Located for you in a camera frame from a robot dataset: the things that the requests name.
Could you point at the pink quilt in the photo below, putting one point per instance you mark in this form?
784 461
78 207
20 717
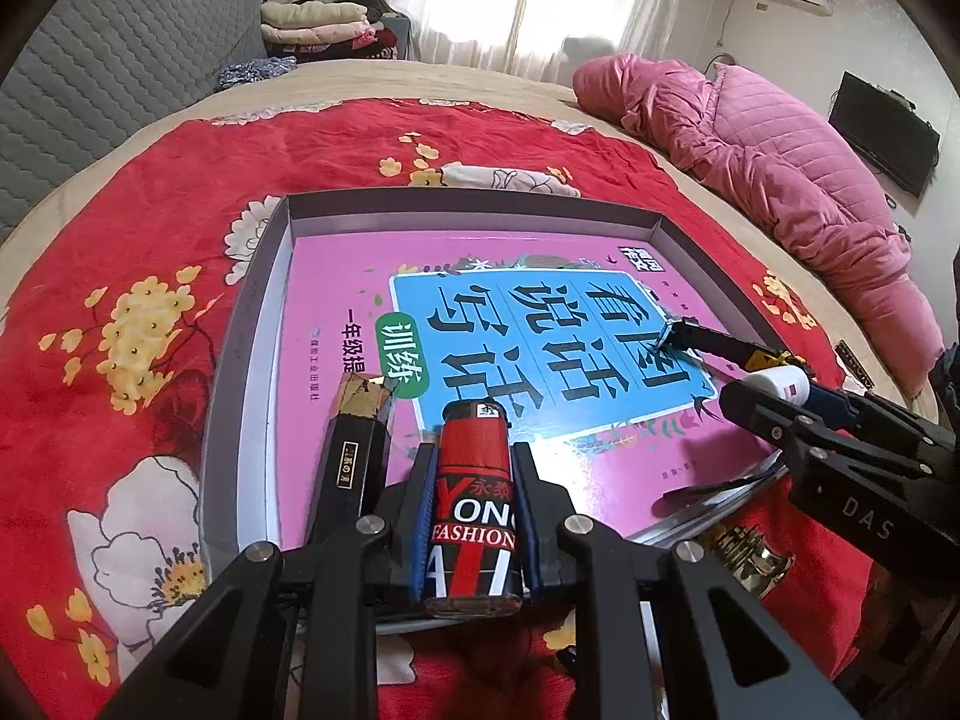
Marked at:
787 165

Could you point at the black television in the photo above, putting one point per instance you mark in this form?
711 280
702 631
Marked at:
885 131

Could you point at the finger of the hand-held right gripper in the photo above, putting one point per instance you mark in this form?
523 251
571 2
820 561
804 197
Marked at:
757 409
832 399

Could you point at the blue patterned cloth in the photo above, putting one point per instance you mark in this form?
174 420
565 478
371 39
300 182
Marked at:
247 73

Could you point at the grey quilted headboard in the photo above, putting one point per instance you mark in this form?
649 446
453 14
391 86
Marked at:
112 52

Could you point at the red floral blanket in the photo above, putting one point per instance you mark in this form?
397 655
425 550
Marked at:
150 202

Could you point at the brown hair clip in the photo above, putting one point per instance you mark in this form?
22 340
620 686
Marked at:
851 364

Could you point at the pink and blue book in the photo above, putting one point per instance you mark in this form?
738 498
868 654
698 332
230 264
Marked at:
337 285

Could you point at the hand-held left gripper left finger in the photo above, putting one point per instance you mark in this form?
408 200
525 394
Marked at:
424 506

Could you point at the red and black lighter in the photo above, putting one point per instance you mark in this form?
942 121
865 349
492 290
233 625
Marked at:
472 480

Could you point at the stack of folded clothes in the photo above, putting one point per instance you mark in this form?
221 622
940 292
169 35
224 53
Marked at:
315 22

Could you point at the shallow cardboard box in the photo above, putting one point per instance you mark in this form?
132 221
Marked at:
247 360

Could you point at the white curtain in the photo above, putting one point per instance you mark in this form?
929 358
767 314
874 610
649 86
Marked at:
465 0

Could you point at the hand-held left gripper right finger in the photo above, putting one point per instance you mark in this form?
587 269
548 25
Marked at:
529 521

